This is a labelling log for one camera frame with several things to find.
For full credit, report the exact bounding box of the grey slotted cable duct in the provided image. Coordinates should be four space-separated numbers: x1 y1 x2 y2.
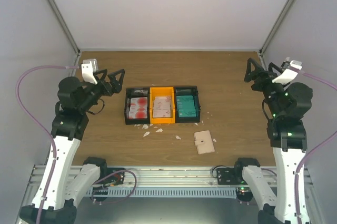
94 187 236 199

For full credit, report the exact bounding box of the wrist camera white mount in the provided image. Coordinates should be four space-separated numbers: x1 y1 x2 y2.
272 57 302 85
81 59 98 85

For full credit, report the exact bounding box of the right aluminium corner post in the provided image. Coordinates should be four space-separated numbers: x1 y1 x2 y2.
259 0 296 57

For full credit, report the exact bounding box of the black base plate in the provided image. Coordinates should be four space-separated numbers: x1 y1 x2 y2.
215 168 239 186
104 167 125 186

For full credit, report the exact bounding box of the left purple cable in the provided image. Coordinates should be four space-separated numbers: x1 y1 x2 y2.
15 65 80 224

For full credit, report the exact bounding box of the purple cable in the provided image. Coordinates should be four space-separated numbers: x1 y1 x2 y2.
15 65 80 224
294 70 337 224

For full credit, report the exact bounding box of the orange bin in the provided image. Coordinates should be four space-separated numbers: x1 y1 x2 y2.
149 86 175 124

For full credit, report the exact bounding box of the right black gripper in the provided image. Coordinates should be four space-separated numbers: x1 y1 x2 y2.
244 58 284 118

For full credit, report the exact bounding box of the aluminium rail frame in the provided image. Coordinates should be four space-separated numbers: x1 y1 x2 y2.
28 165 313 188

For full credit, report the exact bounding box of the black bin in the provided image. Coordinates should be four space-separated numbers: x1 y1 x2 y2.
174 86 201 123
124 87 150 125

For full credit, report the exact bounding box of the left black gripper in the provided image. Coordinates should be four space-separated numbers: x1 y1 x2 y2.
78 69 125 112

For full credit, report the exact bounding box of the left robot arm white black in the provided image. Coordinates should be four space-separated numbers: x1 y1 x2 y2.
19 66 125 223

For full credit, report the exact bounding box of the aluminium corner post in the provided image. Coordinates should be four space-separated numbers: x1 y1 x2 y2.
259 0 296 57
46 0 81 57

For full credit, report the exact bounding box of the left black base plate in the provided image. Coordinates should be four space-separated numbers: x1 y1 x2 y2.
104 167 125 186

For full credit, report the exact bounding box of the teal cards stack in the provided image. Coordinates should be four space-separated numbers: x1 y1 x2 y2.
176 95 196 118

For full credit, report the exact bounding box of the white pink cards stack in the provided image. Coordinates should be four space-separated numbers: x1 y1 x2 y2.
153 96 171 118

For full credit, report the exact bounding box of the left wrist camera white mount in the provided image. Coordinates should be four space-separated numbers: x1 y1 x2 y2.
81 59 98 85

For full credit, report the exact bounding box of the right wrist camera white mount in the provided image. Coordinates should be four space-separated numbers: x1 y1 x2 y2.
272 57 302 85

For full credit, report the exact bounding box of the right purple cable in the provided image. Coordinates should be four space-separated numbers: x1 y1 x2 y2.
294 70 337 224

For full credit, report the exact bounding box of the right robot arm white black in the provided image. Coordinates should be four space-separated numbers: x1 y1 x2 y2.
233 58 313 223

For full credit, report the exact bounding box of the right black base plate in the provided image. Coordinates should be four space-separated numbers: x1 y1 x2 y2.
215 168 239 186

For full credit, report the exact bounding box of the left aluminium corner post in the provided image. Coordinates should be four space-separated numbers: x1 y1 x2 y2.
46 0 81 57

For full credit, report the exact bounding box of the red white cards stack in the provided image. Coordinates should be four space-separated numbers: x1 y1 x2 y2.
127 97 148 119

